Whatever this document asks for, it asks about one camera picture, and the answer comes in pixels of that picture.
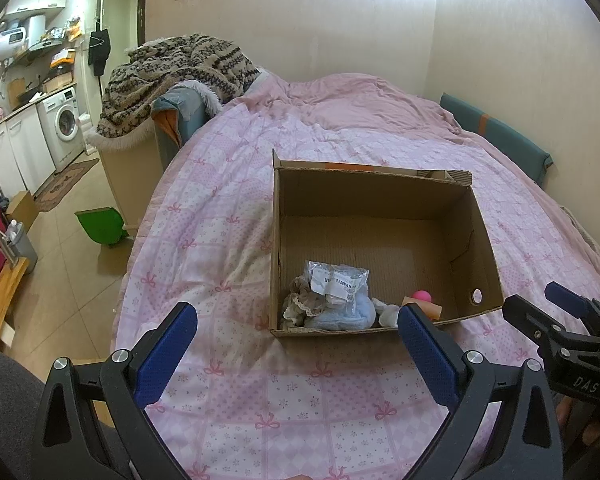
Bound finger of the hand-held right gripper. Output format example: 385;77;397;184
502;294;566;356
545;281;600;336

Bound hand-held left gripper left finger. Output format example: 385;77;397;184
30;301;198;480

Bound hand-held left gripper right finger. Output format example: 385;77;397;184
397;303;566;480

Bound clear plastic packet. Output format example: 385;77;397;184
302;260;370;306

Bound beige lace scrunchie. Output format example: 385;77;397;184
281;276;331;331

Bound white soft cloth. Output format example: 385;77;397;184
372;297;401;328

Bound light blue fluffy scrunchie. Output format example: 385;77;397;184
305;292;378;332

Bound pink bow-print quilt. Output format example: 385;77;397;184
111;72;600;480

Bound green dustpan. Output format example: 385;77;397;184
75;207;128;250

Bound person's left leg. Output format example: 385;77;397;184
0;345;131;480

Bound wooden chair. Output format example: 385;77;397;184
0;232;31;351

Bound grey trash bin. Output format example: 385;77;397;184
5;220;38;275

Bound beige sofa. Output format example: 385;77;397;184
97;135;168;228

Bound teal padded headboard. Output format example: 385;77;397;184
439;92;552;188

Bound brown floor rug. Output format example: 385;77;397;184
34;158;101;213

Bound small cardboard box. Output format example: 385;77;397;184
5;190;40;233

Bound teal and orange cushion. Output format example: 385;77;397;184
151;85;216;161

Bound white kitchen cabinets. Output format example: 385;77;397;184
0;105;56;201

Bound white washing machine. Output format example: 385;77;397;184
36;86;87;173

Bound brown patterned knit blanket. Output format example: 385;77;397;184
87;34;261;151

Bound black hanging garment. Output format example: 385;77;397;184
88;29;112;77

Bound dark door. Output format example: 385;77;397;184
136;0;148;48

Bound white water heater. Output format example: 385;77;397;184
25;14;48;51

